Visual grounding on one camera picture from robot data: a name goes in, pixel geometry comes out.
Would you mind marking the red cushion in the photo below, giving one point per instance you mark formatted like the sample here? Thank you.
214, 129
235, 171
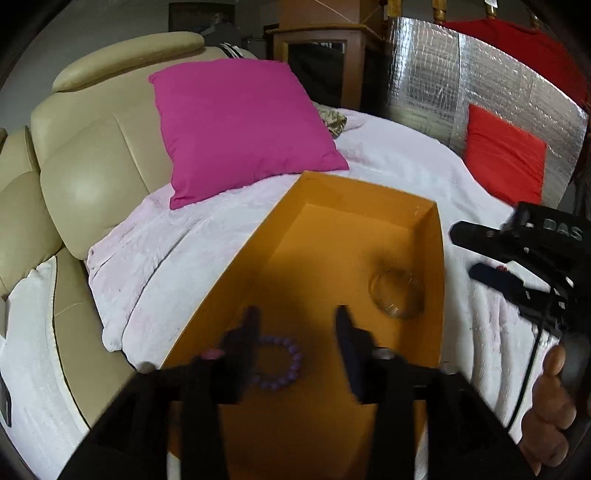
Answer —
507, 161

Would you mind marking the beige leather sofa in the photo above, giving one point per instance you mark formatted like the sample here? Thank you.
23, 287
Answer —
90, 154

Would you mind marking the pink white bedspread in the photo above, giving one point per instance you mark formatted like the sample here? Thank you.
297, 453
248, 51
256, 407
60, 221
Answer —
152, 271

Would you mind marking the wooden cabinet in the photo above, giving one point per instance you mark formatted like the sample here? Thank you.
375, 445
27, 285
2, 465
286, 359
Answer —
337, 50

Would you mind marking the white towel on sofa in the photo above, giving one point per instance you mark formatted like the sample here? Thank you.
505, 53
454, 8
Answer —
45, 425

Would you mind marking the person's right hand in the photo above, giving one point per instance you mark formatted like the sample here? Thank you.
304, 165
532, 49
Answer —
543, 442

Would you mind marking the silver foil insulation panel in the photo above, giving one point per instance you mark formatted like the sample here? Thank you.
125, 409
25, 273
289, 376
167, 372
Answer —
435, 74

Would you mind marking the red blanket on railing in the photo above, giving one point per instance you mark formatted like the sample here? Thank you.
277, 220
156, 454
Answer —
534, 48

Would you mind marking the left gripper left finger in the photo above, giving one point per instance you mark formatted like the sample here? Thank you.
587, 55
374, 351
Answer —
227, 376

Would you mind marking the patterned small pouch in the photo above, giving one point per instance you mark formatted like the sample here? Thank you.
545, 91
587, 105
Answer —
334, 120

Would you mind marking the orange cardboard tray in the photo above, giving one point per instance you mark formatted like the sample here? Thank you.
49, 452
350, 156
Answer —
318, 249

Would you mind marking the magenta cushion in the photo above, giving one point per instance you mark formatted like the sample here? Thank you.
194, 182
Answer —
229, 123

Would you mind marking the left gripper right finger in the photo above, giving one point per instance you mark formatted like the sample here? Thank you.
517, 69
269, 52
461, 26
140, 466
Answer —
366, 363

